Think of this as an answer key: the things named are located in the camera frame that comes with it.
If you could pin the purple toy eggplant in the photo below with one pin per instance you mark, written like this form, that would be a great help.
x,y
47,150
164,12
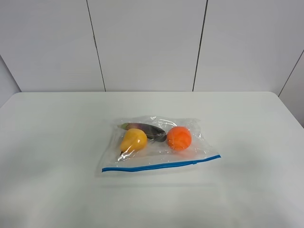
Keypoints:
x,y
152,132

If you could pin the clear zip bag blue seal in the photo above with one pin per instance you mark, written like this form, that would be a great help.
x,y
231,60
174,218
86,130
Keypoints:
x,y
156,155

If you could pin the yellow toy pear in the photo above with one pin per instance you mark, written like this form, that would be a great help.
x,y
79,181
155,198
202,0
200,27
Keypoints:
x,y
134,140

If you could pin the orange toy fruit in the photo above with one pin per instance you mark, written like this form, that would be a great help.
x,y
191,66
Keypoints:
x,y
179,138

